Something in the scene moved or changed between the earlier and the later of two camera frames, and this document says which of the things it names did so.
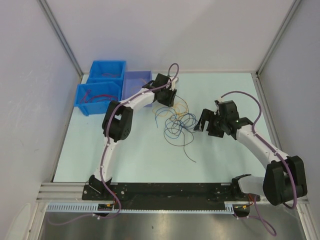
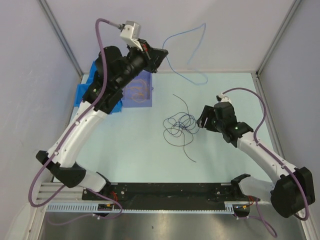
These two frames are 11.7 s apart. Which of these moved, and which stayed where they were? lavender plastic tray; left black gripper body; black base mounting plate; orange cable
Moved: orange cable; left black gripper body
Stayed: lavender plastic tray; black base mounting plate
